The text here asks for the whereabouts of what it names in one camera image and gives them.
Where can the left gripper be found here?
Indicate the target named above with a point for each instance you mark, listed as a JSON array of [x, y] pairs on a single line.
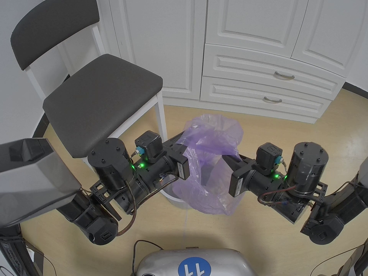
[[161, 174]]

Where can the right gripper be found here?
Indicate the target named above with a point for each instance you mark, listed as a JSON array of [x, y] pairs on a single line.
[[258, 182]]

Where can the purple plastic bag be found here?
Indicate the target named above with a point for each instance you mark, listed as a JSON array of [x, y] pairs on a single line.
[[210, 136]]

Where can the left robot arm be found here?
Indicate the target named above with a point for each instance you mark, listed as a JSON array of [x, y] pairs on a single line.
[[34, 182]]

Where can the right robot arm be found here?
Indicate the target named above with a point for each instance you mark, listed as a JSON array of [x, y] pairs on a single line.
[[309, 165]]

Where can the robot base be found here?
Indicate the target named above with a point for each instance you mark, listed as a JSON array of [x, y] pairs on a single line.
[[195, 264]]

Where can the white trash bin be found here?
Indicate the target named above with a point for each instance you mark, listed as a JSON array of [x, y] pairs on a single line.
[[175, 201]]

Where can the grey and white chair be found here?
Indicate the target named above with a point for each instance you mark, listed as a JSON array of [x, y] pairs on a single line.
[[100, 102]]

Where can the white wardrobe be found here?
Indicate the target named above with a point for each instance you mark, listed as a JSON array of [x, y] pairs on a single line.
[[244, 39]]

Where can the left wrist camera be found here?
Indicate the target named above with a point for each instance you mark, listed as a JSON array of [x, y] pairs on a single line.
[[151, 145]]

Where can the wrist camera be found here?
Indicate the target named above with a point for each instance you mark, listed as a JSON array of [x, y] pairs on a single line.
[[268, 157], [151, 145]]

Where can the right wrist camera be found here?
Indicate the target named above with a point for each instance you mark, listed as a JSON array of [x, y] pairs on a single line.
[[268, 157]]

